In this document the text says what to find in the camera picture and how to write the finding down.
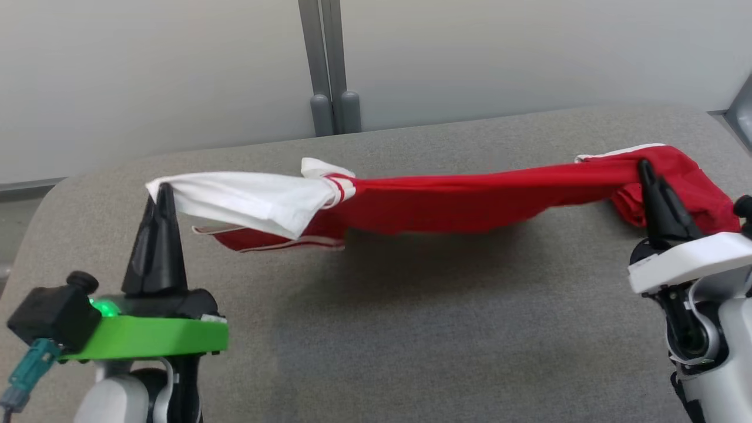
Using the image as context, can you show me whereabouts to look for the red shirt white sleeves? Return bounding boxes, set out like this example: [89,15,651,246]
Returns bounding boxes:
[145,157,647,253]

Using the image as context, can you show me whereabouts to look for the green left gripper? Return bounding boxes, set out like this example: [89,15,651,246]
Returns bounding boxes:
[59,183,230,377]

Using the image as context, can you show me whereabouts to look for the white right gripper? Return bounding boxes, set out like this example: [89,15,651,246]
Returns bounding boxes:
[627,159,752,295]

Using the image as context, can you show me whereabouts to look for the grey fabric sofa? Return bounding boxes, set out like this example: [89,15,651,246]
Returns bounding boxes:
[0,106,752,423]

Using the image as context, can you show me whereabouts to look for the grey upright post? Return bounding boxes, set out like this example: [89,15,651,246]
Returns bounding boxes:
[298,0,335,137]
[321,0,362,135]

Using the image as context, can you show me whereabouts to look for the red shorts white stripe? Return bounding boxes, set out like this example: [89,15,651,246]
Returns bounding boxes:
[575,143,743,234]

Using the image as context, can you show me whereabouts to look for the left arm cable teal plug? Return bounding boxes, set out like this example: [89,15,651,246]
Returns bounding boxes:
[0,339,63,414]

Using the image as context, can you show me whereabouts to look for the grey metal frame rail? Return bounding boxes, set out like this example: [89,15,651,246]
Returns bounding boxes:
[0,177,67,202]

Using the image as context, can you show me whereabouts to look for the grey slanted metal frame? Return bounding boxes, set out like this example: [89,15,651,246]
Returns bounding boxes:
[708,73,752,155]

